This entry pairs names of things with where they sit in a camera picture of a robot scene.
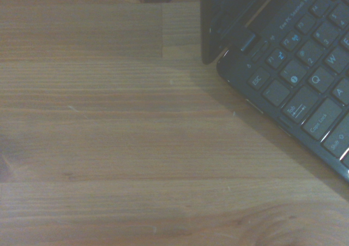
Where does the black glossy netbook laptop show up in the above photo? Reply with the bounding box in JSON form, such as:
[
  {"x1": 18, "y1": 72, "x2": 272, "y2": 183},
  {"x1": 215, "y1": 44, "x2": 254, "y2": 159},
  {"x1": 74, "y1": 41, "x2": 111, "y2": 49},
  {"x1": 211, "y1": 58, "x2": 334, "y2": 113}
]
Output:
[{"x1": 199, "y1": 0, "x2": 349, "y2": 185}]

